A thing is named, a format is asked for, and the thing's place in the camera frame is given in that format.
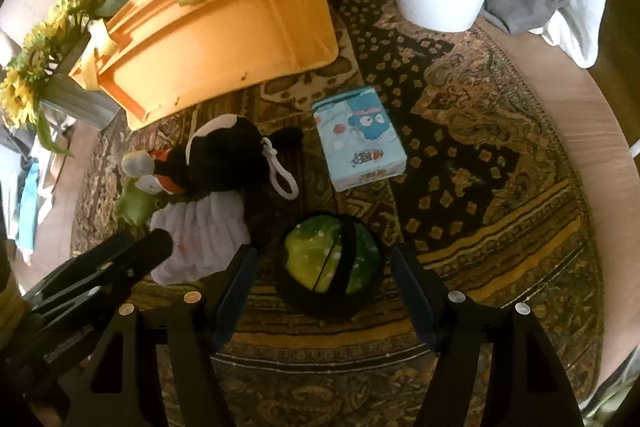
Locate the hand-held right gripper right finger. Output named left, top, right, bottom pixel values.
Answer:
left=391, top=246, right=586, bottom=427

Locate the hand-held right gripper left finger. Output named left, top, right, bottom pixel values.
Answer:
left=65, top=244, right=258, bottom=427

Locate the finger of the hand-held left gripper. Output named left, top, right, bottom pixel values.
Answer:
left=22, top=232, right=137, bottom=309
left=30, top=228, right=175, bottom=358

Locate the white fluffy plush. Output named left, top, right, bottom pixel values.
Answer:
left=149, top=192, right=251, bottom=285

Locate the green and black ball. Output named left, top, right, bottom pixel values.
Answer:
left=277, top=213, right=386, bottom=320

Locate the green plush toy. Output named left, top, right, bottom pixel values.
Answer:
left=115, top=179, right=162, bottom=226

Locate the light blue cloth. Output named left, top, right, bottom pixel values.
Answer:
left=14, top=157, right=52, bottom=265

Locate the black plush toy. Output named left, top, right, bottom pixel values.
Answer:
left=121, top=114, right=306, bottom=202

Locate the round patterned rug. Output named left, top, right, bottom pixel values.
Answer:
left=70, top=0, right=607, bottom=427

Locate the grey flower box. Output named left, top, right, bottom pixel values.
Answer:
left=37, top=19, right=123, bottom=131

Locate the light blue tissue pack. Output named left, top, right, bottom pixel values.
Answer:
left=310, top=86, right=407, bottom=192

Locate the artificial sunflower bouquet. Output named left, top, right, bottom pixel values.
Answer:
left=0, top=0, right=143, bottom=158

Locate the orange plastic basket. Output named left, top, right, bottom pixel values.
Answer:
left=67, top=0, right=341, bottom=130

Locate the white cloth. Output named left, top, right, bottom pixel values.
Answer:
left=529, top=0, right=608, bottom=68

